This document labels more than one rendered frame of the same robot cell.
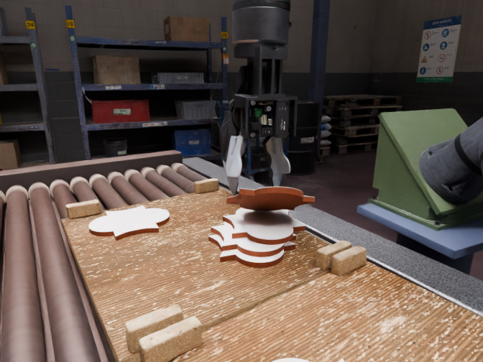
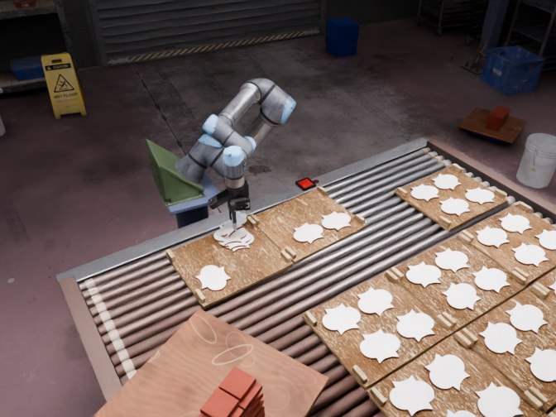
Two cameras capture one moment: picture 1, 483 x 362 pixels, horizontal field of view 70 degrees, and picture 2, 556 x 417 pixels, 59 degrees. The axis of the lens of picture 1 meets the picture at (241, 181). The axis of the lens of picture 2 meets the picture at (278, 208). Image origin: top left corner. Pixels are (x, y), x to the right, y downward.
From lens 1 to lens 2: 1.96 m
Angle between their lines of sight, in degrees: 80
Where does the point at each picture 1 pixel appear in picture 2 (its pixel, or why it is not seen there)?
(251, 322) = (280, 242)
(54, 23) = not seen: outside the picture
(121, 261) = (247, 274)
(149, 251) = (241, 267)
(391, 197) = (179, 198)
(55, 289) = (258, 291)
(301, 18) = not seen: outside the picture
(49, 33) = not seen: outside the picture
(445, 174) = (198, 174)
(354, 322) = (279, 225)
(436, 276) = (253, 207)
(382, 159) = (168, 184)
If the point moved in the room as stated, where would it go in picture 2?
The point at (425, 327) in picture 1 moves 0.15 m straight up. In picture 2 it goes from (280, 215) to (281, 189)
